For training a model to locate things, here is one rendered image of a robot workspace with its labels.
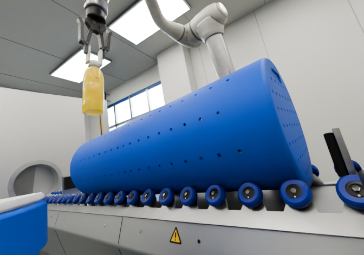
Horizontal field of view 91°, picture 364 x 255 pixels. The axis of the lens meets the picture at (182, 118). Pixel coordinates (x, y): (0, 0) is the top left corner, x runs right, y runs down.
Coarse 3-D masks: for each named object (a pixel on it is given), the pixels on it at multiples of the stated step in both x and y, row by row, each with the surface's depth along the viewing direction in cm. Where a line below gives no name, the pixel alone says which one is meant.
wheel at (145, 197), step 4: (144, 192) 53; (148, 192) 51; (152, 192) 51; (144, 196) 51; (148, 196) 50; (152, 196) 50; (144, 200) 50; (148, 200) 49; (152, 200) 50; (144, 204) 50; (148, 204) 50
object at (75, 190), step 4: (64, 176) 112; (68, 176) 112; (64, 180) 110; (68, 180) 112; (64, 184) 110; (68, 184) 111; (72, 184) 112; (64, 188) 109; (68, 188) 110; (72, 188) 113; (76, 188) 115; (64, 192) 110; (68, 192) 111; (72, 192) 113; (76, 192) 114; (80, 192) 116
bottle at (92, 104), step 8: (88, 72) 64; (96, 72) 65; (88, 80) 63; (96, 80) 64; (88, 88) 62; (96, 88) 63; (88, 96) 61; (96, 96) 62; (88, 104) 61; (96, 104) 62; (88, 112) 63; (96, 112) 64
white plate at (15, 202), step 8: (40, 192) 32; (0, 200) 29; (8, 200) 23; (16, 200) 23; (24, 200) 24; (32, 200) 26; (40, 200) 29; (0, 208) 21; (8, 208) 22; (16, 208) 23
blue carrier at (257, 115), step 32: (256, 64) 35; (192, 96) 43; (224, 96) 35; (256, 96) 30; (288, 96) 46; (128, 128) 57; (160, 128) 45; (192, 128) 38; (224, 128) 33; (256, 128) 29; (288, 128) 32; (96, 160) 64; (128, 160) 52; (160, 160) 44; (192, 160) 38; (224, 160) 34; (256, 160) 31; (288, 160) 28; (96, 192) 73; (128, 192) 61; (160, 192) 53
